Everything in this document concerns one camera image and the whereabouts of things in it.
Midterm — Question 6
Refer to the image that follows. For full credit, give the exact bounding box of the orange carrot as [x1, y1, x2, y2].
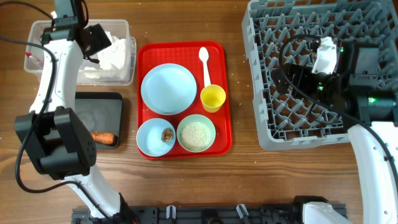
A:
[91, 133, 118, 146]

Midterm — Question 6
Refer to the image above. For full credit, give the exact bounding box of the white plastic spoon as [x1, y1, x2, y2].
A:
[199, 47, 211, 87]

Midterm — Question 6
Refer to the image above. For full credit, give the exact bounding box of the black waste tray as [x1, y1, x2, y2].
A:
[75, 92, 124, 149]

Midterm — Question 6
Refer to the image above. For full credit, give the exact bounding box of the yellow plastic cup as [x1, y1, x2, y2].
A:
[200, 85, 226, 113]

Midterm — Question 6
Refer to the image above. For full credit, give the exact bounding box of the brown food scrap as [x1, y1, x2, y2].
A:
[161, 128, 174, 142]

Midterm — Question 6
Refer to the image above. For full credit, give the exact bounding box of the white rice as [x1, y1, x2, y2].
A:
[180, 121, 211, 152]

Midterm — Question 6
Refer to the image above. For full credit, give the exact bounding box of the white napkin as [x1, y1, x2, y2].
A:
[84, 31, 126, 79]

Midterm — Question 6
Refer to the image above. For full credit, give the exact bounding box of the small light blue bowl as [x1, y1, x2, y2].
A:
[136, 118, 176, 157]

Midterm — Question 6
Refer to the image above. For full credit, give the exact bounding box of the grey dishwasher rack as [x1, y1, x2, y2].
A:
[242, 0, 397, 151]

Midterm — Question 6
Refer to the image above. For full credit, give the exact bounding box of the clear plastic waste bin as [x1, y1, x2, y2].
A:
[24, 19, 136, 86]

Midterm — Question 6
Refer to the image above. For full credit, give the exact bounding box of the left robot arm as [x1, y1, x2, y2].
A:
[14, 1, 135, 223]

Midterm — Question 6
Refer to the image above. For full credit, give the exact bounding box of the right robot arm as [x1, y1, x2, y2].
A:
[271, 38, 397, 223]

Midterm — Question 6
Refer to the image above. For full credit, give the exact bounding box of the red serving tray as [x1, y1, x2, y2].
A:
[136, 40, 233, 160]

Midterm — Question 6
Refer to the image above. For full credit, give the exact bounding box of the green bowl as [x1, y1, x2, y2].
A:
[177, 114, 216, 153]

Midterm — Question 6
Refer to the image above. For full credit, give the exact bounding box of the large light blue plate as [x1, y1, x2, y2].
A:
[141, 63, 197, 115]

